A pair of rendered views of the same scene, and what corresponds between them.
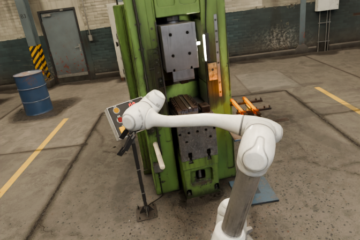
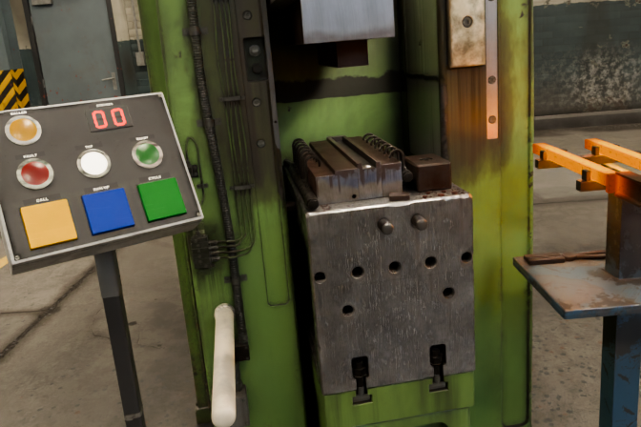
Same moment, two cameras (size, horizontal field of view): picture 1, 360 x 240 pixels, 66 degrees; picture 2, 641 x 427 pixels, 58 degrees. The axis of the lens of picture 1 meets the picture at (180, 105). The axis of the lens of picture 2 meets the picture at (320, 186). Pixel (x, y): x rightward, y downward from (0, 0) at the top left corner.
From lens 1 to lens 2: 1.31 m
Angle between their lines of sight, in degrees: 7
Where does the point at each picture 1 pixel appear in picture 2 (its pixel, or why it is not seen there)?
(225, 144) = (501, 333)
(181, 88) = (343, 117)
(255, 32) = (543, 64)
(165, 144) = (263, 315)
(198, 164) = (392, 407)
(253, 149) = not seen: outside the picture
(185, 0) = not seen: outside the picture
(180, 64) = not seen: outside the picture
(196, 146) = (389, 332)
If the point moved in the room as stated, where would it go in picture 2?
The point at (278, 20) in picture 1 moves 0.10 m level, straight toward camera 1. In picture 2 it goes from (602, 36) to (603, 36)
